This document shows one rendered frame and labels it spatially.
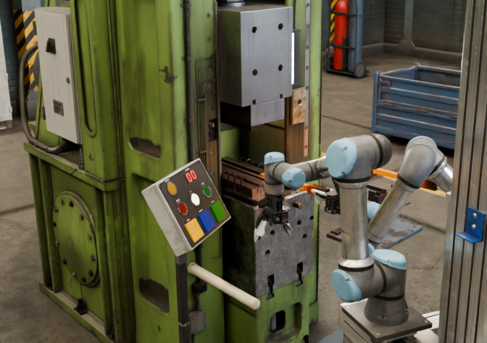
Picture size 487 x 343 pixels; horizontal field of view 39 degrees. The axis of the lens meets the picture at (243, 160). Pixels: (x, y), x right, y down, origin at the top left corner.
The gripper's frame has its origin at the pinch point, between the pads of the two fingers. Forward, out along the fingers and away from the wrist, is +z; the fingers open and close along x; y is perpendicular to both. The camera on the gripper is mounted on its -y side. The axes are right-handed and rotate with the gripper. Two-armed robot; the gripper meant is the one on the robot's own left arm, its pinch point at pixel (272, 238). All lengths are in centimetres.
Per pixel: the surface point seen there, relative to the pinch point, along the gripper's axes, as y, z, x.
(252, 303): -5.9, 30.3, -6.0
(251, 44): -43, -69, 11
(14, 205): -330, 94, -75
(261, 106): -44, -41, 16
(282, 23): -48, -76, 28
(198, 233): -4.1, -6.1, -28.8
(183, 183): -16.8, -21.9, -29.7
